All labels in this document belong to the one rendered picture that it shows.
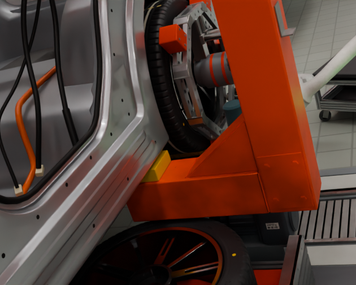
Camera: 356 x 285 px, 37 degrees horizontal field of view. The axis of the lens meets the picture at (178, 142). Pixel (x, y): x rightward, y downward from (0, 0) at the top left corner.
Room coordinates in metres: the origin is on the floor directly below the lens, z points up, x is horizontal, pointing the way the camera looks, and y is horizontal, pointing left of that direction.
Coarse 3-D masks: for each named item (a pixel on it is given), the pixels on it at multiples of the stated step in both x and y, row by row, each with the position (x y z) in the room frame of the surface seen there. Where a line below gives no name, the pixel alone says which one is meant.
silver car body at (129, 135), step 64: (0, 0) 3.83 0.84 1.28; (64, 0) 3.60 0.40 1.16; (128, 0) 1.89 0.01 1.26; (0, 64) 3.60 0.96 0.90; (64, 64) 1.97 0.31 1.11; (128, 64) 1.77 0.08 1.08; (0, 128) 1.84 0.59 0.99; (64, 128) 1.70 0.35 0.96; (128, 128) 1.62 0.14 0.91; (0, 192) 1.75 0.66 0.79; (64, 192) 1.27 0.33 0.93; (128, 192) 1.47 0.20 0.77; (0, 256) 1.02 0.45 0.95; (64, 256) 1.15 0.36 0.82
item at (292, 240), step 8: (288, 240) 1.49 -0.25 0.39; (296, 240) 1.47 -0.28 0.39; (288, 248) 1.44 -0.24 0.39; (296, 248) 1.43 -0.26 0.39; (304, 248) 1.49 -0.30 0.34; (288, 256) 1.41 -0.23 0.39; (296, 256) 1.39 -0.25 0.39; (304, 256) 1.45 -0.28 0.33; (288, 264) 1.37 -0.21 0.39; (296, 264) 1.36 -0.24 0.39; (304, 264) 1.42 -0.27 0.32; (288, 272) 1.33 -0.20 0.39; (296, 272) 1.33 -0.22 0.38; (304, 272) 1.40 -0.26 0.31; (280, 280) 1.31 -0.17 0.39; (288, 280) 1.30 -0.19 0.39; (296, 280) 1.31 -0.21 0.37; (304, 280) 1.38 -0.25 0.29
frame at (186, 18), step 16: (176, 16) 2.09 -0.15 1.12; (192, 16) 2.08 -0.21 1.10; (208, 16) 2.24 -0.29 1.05; (176, 64) 1.92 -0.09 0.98; (176, 80) 1.91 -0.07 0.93; (192, 80) 1.90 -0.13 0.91; (192, 96) 1.89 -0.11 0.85; (224, 96) 2.30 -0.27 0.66; (192, 112) 1.93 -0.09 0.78; (208, 128) 1.93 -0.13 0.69; (224, 128) 2.07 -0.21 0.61
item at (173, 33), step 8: (176, 24) 1.92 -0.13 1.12; (160, 32) 1.94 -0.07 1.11; (168, 32) 1.92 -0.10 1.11; (176, 32) 1.90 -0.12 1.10; (184, 32) 1.96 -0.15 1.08; (160, 40) 1.92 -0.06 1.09; (168, 40) 1.90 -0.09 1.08; (176, 40) 1.88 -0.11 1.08; (184, 40) 1.94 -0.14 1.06; (168, 48) 1.93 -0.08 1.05; (176, 48) 1.92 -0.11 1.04; (184, 48) 1.92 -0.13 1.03
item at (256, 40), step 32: (224, 0) 1.47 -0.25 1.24; (256, 0) 1.43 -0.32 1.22; (224, 32) 1.48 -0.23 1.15; (256, 32) 1.44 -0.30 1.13; (288, 32) 1.45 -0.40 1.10; (256, 64) 1.45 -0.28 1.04; (288, 64) 1.46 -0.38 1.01; (256, 96) 1.46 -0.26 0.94; (288, 96) 1.42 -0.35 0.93; (256, 128) 1.47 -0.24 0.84; (288, 128) 1.43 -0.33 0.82; (256, 160) 1.48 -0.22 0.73; (288, 160) 1.43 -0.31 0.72; (288, 192) 1.44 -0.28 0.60
